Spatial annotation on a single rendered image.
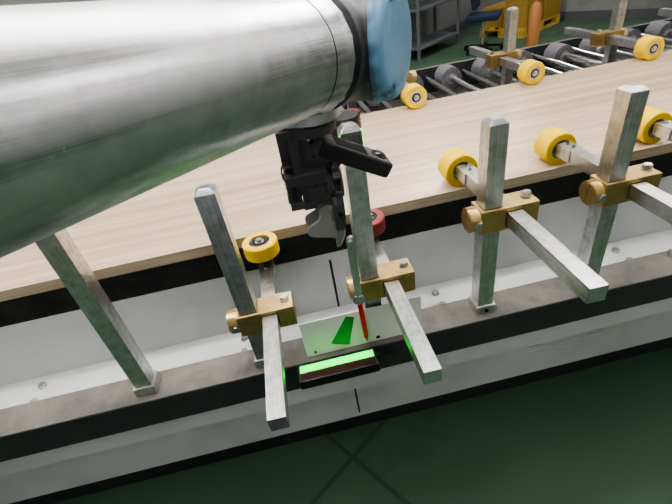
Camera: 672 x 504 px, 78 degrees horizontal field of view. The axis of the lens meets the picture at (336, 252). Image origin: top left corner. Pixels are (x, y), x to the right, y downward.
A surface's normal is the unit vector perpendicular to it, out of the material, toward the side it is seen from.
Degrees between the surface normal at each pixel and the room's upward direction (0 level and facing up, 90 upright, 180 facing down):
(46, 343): 90
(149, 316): 90
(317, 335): 90
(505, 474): 0
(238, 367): 0
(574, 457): 0
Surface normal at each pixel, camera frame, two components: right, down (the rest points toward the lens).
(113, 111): 0.84, 0.07
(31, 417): -0.15, -0.80
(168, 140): 0.85, 0.43
